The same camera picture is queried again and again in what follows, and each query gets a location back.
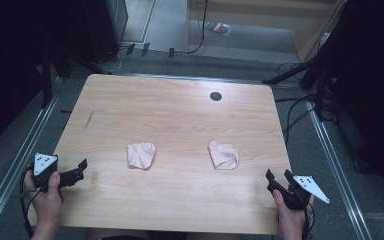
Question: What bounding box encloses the white cable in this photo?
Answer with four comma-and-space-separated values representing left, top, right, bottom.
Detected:
100, 46, 129, 75

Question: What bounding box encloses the hand-held gripper black cable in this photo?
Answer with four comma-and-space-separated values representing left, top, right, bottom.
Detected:
19, 163, 44, 240
299, 195, 317, 240

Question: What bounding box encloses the black metal stand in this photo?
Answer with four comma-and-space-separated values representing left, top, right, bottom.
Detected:
40, 44, 113, 110

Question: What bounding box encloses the person's left hand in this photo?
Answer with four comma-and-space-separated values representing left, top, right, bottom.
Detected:
23, 171, 65, 232

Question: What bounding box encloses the black curtain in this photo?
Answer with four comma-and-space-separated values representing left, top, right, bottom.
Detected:
0, 0, 91, 158
308, 0, 384, 204

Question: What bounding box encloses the left hand-held gripper black cable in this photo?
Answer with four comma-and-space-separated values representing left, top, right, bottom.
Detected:
19, 163, 44, 240

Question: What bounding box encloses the dark cabinet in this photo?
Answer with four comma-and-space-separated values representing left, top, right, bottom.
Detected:
81, 0, 130, 64

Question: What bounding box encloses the black hanging cable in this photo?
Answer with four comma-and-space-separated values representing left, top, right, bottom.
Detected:
183, 0, 210, 56

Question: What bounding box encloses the black tripod stand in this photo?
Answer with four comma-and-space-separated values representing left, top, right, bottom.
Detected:
261, 54, 334, 123

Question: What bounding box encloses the right hand-held gripper black cable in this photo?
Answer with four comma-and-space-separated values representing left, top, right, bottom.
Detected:
299, 195, 317, 240

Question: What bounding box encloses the colourful packet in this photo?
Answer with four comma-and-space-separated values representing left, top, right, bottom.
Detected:
204, 21, 232, 37

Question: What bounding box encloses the black floor cable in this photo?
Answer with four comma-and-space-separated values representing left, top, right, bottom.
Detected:
274, 61, 318, 146

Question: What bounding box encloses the pale pink crumpled cloth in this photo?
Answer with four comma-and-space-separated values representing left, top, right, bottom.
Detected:
207, 139, 240, 171
126, 141, 157, 171

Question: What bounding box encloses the person's right hand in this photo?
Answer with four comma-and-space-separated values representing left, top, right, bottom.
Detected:
272, 189, 316, 236

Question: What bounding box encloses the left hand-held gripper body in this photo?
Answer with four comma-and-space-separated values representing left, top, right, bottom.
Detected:
31, 152, 63, 193

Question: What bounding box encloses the metal floor rail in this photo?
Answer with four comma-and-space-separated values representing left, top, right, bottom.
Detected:
0, 75, 64, 240
305, 99, 374, 240

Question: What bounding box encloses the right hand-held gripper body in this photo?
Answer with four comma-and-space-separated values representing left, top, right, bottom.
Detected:
284, 175, 331, 211

